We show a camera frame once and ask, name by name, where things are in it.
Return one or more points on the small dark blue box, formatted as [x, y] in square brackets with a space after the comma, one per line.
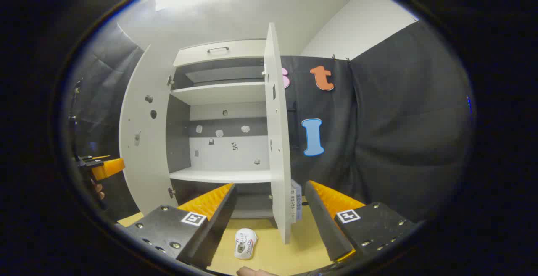
[295, 200]

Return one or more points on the metal door hinge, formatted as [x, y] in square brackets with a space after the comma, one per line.
[171, 192]
[170, 82]

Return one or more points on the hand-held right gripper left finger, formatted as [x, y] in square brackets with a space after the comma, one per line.
[218, 221]

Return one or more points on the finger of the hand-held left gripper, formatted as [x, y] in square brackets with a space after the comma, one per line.
[108, 169]
[90, 161]

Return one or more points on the black backdrop cloth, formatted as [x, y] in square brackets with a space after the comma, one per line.
[399, 141]

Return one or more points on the grey cabinet door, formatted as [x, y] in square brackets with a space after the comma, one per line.
[277, 141]
[143, 162]

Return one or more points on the white canvas shoe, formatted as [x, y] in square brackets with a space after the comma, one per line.
[246, 244]

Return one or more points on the grey white shoe cabinet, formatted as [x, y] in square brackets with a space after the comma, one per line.
[222, 93]

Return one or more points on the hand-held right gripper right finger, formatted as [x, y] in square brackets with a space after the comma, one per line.
[323, 221]

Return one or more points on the white cabinet drawer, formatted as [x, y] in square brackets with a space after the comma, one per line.
[218, 55]

